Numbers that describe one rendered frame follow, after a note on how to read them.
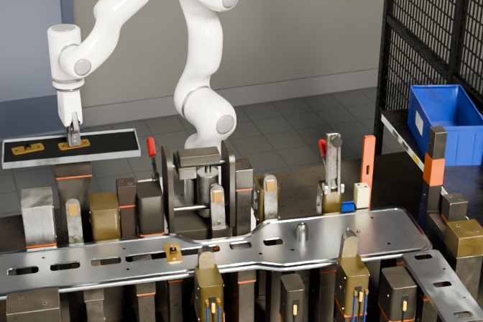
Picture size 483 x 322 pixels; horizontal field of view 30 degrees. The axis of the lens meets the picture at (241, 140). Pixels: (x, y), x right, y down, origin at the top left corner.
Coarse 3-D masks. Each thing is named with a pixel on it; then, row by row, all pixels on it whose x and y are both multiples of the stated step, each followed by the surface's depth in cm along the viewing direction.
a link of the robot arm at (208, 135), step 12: (192, 96) 269; (204, 96) 267; (216, 96) 267; (192, 108) 268; (204, 108) 264; (216, 108) 263; (228, 108) 265; (192, 120) 269; (204, 120) 264; (216, 120) 263; (228, 120) 264; (204, 132) 265; (216, 132) 264; (228, 132) 267; (192, 144) 273; (204, 144) 270; (216, 144) 272
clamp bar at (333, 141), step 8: (328, 136) 242; (336, 136) 244; (328, 144) 243; (336, 144) 241; (328, 152) 244; (336, 152) 245; (328, 160) 245; (336, 160) 246; (328, 168) 245; (336, 168) 247; (328, 176) 246; (336, 176) 248; (328, 184) 247; (336, 184) 248; (328, 192) 248
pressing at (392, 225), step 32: (288, 224) 243; (320, 224) 243; (352, 224) 243; (384, 224) 243; (416, 224) 244; (0, 256) 229; (32, 256) 229; (64, 256) 229; (96, 256) 229; (128, 256) 230; (192, 256) 229; (224, 256) 229; (256, 256) 229; (288, 256) 229; (320, 256) 229; (384, 256) 230; (0, 288) 217; (32, 288) 217; (64, 288) 217
